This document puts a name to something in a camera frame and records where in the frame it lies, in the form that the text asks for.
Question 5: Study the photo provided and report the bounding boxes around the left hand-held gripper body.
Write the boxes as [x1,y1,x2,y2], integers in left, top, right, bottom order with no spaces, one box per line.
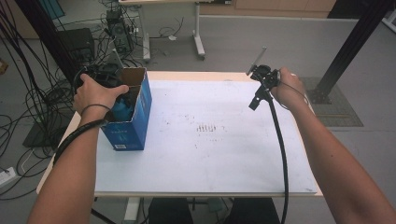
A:
[74,49,126,90]

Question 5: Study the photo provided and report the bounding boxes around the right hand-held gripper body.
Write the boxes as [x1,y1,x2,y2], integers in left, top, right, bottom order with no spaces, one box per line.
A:
[245,46,282,91]

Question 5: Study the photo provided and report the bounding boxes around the blue plastic bottle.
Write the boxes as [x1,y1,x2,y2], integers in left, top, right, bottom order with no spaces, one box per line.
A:
[110,97,135,122]

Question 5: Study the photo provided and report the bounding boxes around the blue cardboard box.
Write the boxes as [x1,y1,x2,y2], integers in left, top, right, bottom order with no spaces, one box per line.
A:
[100,67,153,152]

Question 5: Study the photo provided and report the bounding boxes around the person's left hand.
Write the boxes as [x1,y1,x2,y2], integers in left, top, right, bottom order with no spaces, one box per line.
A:
[73,73,130,119]

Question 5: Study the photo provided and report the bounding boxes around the person's right hand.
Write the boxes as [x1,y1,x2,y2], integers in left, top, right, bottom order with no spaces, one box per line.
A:
[269,66,310,112]

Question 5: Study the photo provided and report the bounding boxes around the dark wrist band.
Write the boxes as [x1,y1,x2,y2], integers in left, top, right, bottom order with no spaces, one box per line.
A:
[79,104,112,119]

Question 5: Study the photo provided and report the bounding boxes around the black equipment box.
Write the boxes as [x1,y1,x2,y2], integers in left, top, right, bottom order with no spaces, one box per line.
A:
[57,27,96,63]

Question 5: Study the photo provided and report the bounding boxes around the computer tower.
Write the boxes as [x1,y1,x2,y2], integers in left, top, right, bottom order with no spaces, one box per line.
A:
[105,8,135,54]

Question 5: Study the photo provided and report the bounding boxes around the wooden table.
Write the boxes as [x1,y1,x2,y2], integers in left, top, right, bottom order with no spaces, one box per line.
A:
[35,70,324,199]

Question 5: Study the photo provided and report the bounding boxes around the wooden cabinet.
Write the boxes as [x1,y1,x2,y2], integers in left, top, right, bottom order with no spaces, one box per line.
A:
[199,0,338,19]

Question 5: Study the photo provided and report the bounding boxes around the white table mat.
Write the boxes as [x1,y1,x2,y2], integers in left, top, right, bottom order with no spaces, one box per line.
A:
[93,79,318,195]

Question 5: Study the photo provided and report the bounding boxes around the black floor plate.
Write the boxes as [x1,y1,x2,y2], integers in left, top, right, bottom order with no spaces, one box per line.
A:
[21,120,64,149]

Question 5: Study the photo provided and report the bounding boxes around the person's legs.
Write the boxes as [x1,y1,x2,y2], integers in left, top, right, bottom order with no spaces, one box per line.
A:
[147,197,282,224]

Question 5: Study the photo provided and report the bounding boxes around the white power strip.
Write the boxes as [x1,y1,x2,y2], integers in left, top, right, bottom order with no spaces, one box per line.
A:
[0,166,18,189]

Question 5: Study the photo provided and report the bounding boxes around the tangle of black floor cables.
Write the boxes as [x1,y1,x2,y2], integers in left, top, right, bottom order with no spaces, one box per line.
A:
[0,0,185,200]

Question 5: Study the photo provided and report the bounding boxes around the black metal frame post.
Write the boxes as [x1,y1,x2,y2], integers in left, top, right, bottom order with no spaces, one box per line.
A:
[14,0,89,94]
[307,0,396,105]

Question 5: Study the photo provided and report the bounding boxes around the right hand-held gripper cable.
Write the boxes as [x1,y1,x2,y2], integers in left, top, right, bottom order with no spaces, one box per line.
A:
[263,89,290,224]

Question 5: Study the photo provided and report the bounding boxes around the white desk frame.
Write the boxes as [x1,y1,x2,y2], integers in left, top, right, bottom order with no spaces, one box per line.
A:
[118,0,207,63]

